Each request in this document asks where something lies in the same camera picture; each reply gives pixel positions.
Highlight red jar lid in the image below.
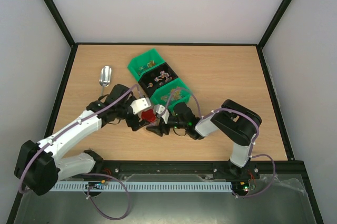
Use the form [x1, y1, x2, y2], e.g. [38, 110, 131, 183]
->
[141, 109, 156, 124]

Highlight silver metal scoop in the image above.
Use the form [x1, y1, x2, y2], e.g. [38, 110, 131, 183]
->
[99, 66, 112, 96]

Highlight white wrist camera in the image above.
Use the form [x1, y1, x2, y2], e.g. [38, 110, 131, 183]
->
[130, 97, 152, 115]
[153, 104, 170, 124]

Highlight green bin with lollipops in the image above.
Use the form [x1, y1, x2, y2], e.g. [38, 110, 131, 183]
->
[127, 48, 165, 81]

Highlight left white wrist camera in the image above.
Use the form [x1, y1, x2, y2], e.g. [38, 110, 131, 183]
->
[130, 97, 152, 115]

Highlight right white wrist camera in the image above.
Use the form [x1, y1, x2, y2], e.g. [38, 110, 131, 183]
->
[153, 104, 170, 124]

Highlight light blue cable duct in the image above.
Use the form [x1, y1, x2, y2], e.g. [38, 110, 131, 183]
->
[51, 181, 232, 192]

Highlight black frame post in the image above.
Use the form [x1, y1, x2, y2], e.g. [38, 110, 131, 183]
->
[257, 0, 292, 50]
[43, 0, 75, 48]

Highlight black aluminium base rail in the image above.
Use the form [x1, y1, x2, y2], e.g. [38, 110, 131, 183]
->
[26, 159, 306, 180]

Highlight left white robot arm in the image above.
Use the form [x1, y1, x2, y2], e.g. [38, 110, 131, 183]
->
[14, 84, 151, 196]

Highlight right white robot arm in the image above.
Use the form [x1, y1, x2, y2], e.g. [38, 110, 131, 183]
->
[146, 99, 262, 178]

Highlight black frame post left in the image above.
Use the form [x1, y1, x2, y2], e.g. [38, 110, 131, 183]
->
[43, 0, 75, 48]

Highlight clear glass jar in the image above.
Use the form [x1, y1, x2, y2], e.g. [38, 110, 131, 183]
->
[146, 120, 158, 128]

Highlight black bin with swirl lollipops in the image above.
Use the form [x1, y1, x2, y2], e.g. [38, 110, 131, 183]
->
[138, 63, 178, 97]

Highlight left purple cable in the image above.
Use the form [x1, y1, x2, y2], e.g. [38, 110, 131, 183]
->
[18, 84, 148, 220]

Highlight green bin with gummy candies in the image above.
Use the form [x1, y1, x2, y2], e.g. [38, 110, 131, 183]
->
[150, 78, 191, 111]

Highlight black frame post right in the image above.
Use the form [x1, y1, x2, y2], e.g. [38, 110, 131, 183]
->
[257, 0, 292, 50]

